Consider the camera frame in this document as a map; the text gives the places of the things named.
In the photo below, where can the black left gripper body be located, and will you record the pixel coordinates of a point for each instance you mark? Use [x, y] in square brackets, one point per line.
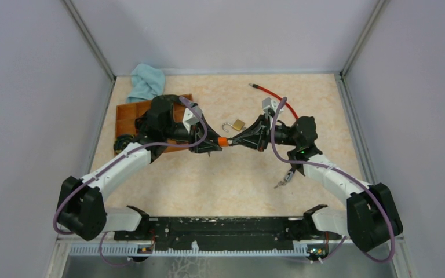
[194, 134]

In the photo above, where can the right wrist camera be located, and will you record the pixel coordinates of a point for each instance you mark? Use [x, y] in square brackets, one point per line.
[269, 106]

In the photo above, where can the aluminium frame post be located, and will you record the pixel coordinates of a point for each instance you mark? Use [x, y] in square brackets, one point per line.
[87, 35]

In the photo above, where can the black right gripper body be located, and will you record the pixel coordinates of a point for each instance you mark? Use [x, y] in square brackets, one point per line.
[264, 136]

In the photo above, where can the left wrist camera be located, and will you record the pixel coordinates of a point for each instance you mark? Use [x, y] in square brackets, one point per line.
[192, 117]

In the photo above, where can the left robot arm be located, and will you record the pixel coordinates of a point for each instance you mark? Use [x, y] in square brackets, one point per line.
[81, 210]

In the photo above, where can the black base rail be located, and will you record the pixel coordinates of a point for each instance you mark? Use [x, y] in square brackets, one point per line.
[227, 232]

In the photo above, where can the white slotted cable duct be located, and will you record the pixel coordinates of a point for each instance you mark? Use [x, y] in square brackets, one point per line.
[298, 249]

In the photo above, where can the wooden divided tray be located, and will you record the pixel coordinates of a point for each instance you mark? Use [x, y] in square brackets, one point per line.
[160, 118]

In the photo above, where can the light blue towel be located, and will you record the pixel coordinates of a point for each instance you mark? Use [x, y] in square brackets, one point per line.
[147, 82]

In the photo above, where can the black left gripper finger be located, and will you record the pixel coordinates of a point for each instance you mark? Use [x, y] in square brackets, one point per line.
[212, 137]
[210, 148]

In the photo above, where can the brass padlock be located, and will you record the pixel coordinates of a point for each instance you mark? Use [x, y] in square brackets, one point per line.
[237, 125]

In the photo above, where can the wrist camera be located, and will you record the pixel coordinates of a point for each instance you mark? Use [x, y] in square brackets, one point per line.
[192, 117]
[269, 106]

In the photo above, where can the orange black padlock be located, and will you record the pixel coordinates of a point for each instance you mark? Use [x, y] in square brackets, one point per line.
[224, 142]

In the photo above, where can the rolled tie at tray corner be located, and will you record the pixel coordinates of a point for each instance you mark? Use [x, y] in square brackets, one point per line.
[121, 142]

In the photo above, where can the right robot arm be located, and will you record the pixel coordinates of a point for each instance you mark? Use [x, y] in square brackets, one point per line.
[370, 218]

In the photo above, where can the red cable lock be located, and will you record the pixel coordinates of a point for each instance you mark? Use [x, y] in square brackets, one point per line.
[274, 95]

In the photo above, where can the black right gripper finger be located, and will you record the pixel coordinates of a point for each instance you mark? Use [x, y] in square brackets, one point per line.
[250, 145]
[251, 134]

